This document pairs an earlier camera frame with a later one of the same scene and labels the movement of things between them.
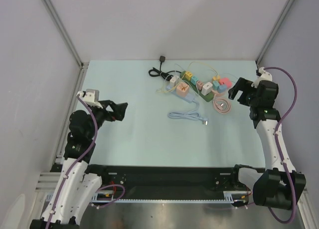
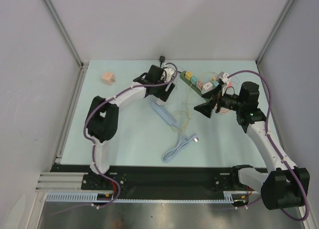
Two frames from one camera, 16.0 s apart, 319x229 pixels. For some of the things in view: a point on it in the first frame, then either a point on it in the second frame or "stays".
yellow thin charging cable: [183, 81] → [187, 103]
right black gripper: [245, 95] → [215, 102]
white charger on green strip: [207, 89] stays
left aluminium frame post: [83, 65] stays
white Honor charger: [174, 81] → [160, 102]
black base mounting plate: [149, 182] stays
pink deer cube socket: [182, 89] → [107, 78]
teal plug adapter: [193, 80] stays
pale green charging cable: [177, 81] → [191, 99]
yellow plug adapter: [188, 76] stays
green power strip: [207, 98] stays
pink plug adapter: [199, 85] stays
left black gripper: [118, 111] → [164, 95]
